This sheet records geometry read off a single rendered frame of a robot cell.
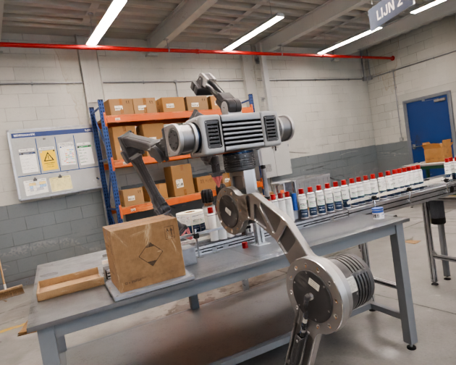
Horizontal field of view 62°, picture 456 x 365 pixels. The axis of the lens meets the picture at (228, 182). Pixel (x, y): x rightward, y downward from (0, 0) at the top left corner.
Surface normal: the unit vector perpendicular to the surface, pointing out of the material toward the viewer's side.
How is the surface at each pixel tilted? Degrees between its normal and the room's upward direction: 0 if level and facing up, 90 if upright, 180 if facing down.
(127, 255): 90
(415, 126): 90
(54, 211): 90
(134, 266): 90
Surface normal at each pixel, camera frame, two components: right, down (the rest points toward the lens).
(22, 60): 0.54, -0.04
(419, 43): -0.83, 0.15
